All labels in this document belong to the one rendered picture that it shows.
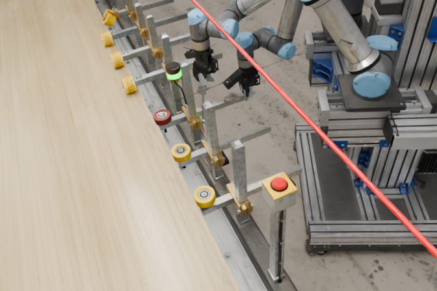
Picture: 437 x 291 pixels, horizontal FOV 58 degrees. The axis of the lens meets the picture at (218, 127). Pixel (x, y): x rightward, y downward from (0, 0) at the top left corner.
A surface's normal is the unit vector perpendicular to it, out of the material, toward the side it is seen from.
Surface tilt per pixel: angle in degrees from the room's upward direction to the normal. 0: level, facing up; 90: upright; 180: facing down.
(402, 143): 90
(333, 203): 0
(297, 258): 0
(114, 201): 0
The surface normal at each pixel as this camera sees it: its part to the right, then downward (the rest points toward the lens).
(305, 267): -0.08, -0.72
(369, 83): -0.30, 0.75
